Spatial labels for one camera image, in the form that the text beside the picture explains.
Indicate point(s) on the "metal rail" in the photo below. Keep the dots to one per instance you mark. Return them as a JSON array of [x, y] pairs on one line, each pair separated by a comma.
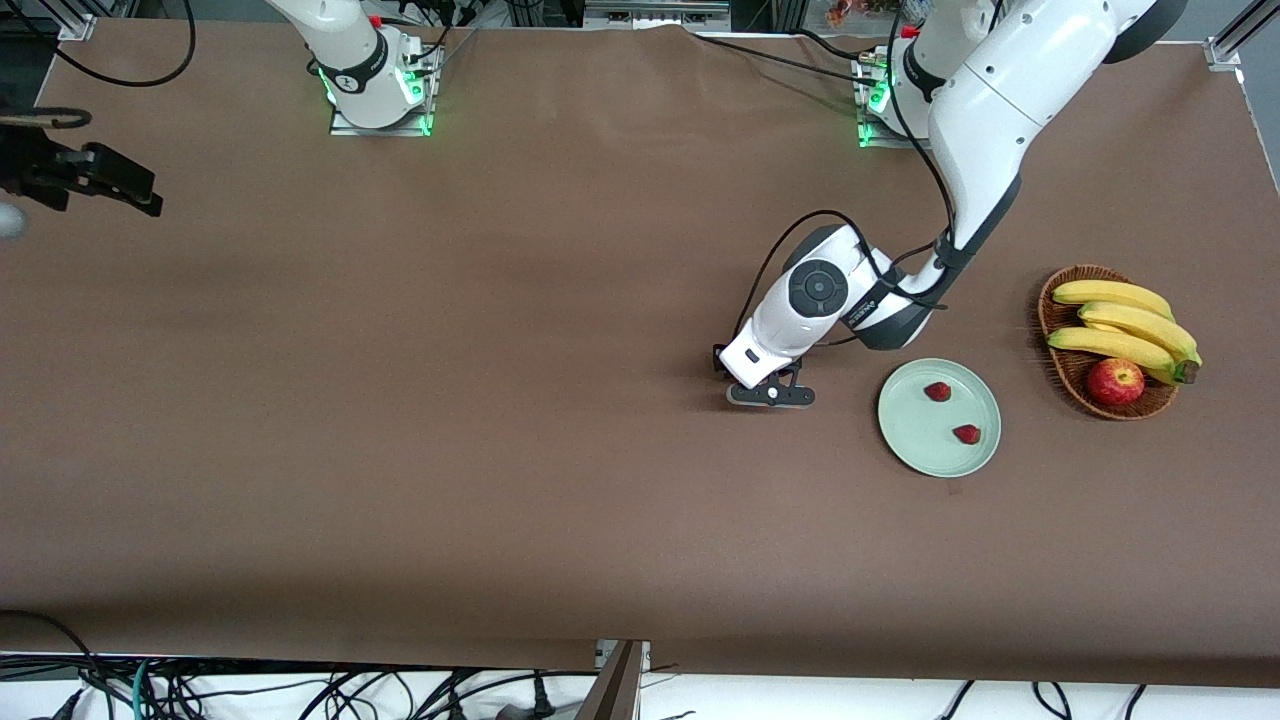
[[650, 15]]

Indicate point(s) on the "yellow banana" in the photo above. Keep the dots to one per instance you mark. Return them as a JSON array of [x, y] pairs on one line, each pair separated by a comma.
[[1110, 293], [1140, 325], [1110, 345], [1100, 327]]

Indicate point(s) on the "brown table cover sheet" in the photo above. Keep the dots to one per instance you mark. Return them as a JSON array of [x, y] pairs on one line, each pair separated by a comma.
[[640, 520]]

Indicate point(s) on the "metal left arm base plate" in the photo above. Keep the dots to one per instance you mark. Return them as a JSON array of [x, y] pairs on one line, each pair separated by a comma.
[[875, 140]]

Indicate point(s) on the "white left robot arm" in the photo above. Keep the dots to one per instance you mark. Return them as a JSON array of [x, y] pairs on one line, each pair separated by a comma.
[[990, 110]]

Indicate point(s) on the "red apple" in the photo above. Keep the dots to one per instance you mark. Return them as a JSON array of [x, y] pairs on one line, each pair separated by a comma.
[[1115, 382]]

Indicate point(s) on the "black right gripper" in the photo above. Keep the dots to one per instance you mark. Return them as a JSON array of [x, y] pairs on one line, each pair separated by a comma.
[[30, 165]]

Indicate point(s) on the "brown woven basket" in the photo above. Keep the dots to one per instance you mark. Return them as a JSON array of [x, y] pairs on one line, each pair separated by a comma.
[[1068, 376]]

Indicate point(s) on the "colourful toy pile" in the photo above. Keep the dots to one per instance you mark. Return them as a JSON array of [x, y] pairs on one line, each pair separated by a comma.
[[845, 12]]

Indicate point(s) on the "red strawberry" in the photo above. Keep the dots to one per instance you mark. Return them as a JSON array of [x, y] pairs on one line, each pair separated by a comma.
[[967, 434], [937, 391]]

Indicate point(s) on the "pale green round plate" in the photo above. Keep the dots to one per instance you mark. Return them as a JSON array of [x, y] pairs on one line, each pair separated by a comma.
[[930, 440]]

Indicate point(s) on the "aluminium frame corner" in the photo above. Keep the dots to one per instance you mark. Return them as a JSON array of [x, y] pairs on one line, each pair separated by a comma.
[[75, 25], [1225, 50]]

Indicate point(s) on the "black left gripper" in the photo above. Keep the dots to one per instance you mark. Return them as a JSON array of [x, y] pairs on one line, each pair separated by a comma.
[[716, 360]]

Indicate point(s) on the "black power plug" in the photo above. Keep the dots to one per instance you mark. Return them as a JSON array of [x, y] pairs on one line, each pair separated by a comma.
[[543, 700]]

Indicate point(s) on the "aluminium profile bar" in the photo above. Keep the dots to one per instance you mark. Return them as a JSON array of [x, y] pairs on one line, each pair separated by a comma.
[[620, 690]]

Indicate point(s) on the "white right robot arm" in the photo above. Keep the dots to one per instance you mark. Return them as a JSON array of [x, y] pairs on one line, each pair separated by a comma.
[[350, 60]]

